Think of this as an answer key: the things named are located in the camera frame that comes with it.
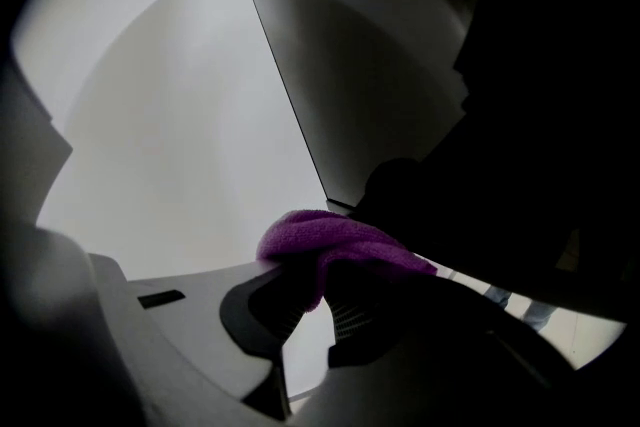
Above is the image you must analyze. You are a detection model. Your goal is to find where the purple microfibre cloth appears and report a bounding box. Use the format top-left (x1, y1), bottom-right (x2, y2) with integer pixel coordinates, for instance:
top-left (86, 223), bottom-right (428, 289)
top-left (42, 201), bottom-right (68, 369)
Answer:
top-left (256, 209), bottom-right (439, 314)

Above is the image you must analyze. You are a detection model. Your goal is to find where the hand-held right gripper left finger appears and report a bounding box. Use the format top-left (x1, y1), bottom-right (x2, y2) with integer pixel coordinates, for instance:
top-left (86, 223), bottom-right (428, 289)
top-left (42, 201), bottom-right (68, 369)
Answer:
top-left (89, 254), bottom-right (321, 427)

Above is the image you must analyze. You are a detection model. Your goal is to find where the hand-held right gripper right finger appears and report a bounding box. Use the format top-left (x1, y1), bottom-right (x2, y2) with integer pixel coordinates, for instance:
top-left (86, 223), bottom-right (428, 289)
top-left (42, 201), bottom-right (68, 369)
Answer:
top-left (294, 264), bottom-right (576, 427)

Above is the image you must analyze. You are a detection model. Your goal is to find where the large black TV screen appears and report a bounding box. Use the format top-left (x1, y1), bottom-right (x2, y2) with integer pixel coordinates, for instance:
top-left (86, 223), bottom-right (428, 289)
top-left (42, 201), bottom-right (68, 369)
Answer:
top-left (227, 0), bottom-right (640, 322)

